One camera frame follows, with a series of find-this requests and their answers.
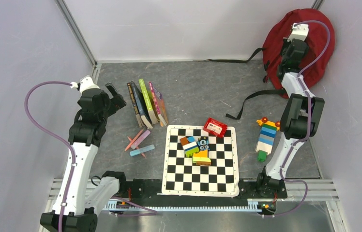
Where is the red backpack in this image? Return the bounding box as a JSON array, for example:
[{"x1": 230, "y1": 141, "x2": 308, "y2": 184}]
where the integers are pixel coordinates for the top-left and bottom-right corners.
[{"x1": 207, "y1": 8, "x2": 336, "y2": 120}]

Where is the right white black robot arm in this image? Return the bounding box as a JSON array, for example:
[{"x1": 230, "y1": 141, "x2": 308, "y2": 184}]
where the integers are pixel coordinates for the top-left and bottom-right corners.
[{"x1": 255, "y1": 38, "x2": 325, "y2": 198}]

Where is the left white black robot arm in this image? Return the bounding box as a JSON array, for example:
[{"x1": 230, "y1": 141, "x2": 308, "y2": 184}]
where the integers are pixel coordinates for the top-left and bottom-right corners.
[{"x1": 40, "y1": 83, "x2": 128, "y2": 232}]

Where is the black orange book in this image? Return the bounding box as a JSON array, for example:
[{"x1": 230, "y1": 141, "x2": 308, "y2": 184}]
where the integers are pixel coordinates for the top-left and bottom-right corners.
[{"x1": 127, "y1": 82, "x2": 145, "y2": 128}]

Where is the dark blue book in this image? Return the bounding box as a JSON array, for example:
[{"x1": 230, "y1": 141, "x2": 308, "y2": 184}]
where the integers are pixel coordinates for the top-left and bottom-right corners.
[{"x1": 130, "y1": 81, "x2": 153, "y2": 129}]

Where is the green book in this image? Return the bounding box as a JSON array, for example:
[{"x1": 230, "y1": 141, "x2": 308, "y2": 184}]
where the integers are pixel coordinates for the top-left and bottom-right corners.
[{"x1": 139, "y1": 79, "x2": 158, "y2": 125}]

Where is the red pencil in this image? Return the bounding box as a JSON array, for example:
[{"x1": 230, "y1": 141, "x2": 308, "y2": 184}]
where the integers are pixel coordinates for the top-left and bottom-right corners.
[{"x1": 127, "y1": 136, "x2": 147, "y2": 158}]

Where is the pink purple book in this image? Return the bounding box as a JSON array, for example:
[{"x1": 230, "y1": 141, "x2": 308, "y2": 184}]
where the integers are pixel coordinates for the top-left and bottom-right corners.
[{"x1": 149, "y1": 82, "x2": 169, "y2": 127}]

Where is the orange pencil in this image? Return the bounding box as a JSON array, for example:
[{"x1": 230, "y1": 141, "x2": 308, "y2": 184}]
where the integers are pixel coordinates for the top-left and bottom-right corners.
[{"x1": 125, "y1": 129, "x2": 144, "y2": 151}]

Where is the pink highlighter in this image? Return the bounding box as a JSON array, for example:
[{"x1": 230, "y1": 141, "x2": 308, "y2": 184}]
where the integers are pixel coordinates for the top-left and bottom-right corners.
[{"x1": 131, "y1": 130, "x2": 151, "y2": 149}]

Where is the light blue highlighter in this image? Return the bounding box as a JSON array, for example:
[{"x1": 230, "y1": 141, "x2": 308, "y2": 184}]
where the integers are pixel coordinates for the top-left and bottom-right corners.
[{"x1": 130, "y1": 145, "x2": 155, "y2": 157}]

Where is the brown blue green block stack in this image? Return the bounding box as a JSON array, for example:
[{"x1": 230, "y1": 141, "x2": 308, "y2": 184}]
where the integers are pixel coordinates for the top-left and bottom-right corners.
[{"x1": 180, "y1": 136, "x2": 200, "y2": 158}]

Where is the blue owl number block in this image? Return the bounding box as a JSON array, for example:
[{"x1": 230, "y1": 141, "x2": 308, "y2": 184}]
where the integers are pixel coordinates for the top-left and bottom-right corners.
[{"x1": 197, "y1": 136, "x2": 210, "y2": 151}]

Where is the black white chessboard mat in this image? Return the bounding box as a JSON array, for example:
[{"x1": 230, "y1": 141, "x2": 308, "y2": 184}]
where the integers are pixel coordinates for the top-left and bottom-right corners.
[{"x1": 162, "y1": 125, "x2": 240, "y2": 197}]

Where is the green yellow orange block stack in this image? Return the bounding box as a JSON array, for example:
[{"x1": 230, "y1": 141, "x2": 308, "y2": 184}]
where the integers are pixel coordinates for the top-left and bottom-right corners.
[{"x1": 192, "y1": 150, "x2": 211, "y2": 166}]

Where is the long striped block tower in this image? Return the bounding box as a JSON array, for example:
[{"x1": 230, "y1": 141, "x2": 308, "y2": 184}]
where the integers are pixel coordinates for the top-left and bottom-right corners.
[{"x1": 256, "y1": 117, "x2": 280, "y2": 162}]

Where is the red plastic card box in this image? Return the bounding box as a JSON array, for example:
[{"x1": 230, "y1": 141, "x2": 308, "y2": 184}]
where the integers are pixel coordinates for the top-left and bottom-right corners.
[{"x1": 203, "y1": 117, "x2": 228, "y2": 138}]

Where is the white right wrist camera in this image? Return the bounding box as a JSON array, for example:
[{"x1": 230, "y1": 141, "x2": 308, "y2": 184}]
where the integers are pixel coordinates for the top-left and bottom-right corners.
[{"x1": 287, "y1": 23, "x2": 309, "y2": 42}]

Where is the blue toothed cable rail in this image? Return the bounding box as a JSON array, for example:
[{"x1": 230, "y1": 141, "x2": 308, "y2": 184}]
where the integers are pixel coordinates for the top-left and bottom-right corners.
[{"x1": 103, "y1": 199, "x2": 262, "y2": 213}]

